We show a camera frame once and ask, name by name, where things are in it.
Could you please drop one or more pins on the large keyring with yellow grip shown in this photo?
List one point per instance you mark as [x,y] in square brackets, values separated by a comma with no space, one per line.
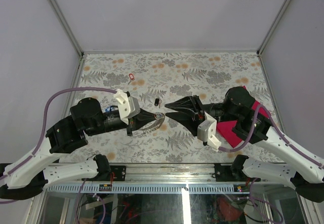
[156,125]

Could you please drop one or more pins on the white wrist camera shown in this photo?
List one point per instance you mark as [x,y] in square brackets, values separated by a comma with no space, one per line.
[128,106]
[206,132]

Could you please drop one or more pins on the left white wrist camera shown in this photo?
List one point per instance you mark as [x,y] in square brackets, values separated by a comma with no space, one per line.
[128,106]

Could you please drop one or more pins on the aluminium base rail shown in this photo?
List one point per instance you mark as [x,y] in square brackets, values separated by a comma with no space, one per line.
[129,173]

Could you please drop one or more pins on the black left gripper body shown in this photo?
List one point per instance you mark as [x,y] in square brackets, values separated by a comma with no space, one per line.
[131,122]

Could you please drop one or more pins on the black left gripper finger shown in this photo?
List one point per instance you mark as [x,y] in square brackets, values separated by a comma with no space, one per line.
[145,117]
[144,125]

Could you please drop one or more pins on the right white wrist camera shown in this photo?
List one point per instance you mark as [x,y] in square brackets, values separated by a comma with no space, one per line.
[206,132]

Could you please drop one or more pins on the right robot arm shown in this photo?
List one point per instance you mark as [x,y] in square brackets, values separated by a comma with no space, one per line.
[302,170]

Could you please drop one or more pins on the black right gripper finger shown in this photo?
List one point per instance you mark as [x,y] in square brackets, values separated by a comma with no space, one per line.
[186,121]
[185,105]

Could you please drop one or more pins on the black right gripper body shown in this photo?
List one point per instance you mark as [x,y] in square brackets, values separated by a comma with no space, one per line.
[200,111]

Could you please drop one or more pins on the floral tablecloth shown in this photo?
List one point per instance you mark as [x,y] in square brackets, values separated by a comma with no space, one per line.
[168,76]

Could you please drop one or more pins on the red tagged key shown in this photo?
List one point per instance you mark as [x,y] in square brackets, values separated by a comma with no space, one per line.
[131,77]

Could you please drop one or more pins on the white slotted cable duct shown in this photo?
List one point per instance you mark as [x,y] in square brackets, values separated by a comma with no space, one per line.
[127,188]

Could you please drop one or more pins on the black tagged key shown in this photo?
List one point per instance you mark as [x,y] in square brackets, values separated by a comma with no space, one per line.
[157,102]

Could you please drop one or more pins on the yellow tagged key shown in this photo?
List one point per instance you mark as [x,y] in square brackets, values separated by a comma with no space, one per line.
[159,116]

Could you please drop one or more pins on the pink cloth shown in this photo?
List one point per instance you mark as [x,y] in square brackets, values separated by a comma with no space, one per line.
[227,130]

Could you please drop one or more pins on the blue tagged key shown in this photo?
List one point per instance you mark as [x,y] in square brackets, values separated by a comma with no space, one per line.
[111,108]

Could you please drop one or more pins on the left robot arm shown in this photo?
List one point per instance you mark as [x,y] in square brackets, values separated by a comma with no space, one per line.
[66,136]

